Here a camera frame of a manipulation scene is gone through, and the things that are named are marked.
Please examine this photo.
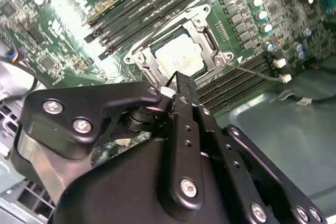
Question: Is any silver CPU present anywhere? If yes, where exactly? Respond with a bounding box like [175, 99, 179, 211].
[154, 34, 208, 77]

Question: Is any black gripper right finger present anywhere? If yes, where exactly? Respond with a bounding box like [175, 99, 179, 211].
[183, 74, 329, 224]

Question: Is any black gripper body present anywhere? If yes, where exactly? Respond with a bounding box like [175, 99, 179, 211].
[54, 136, 246, 224]

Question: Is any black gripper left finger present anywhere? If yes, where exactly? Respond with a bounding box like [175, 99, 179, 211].
[10, 71, 206, 213]

